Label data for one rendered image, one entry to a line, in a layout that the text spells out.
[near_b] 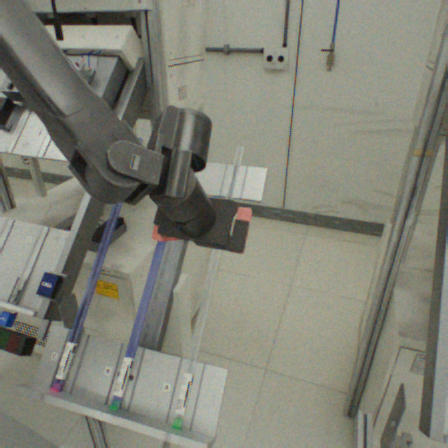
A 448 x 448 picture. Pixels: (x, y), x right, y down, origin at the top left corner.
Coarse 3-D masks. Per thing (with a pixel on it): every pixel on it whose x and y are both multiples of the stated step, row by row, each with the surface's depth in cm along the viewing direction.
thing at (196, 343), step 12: (240, 156) 69; (228, 192) 67; (216, 252) 64; (216, 264) 63; (204, 288) 62; (204, 300) 61; (204, 312) 60; (204, 324) 60; (192, 348) 59; (192, 360) 58; (192, 372) 57; (180, 420) 55
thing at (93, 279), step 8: (112, 208) 71; (120, 208) 72; (112, 216) 70; (112, 224) 70; (104, 232) 69; (112, 232) 70; (104, 240) 69; (104, 248) 68; (96, 256) 68; (104, 256) 68; (96, 264) 67; (96, 272) 67; (88, 280) 67; (96, 280) 67; (88, 288) 66; (88, 296) 65; (88, 304) 65; (80, 312) 65; (80, 320) 64; (72, 328) 64; (80, 328) 64; (72, 336) 63; (56, 384) 61
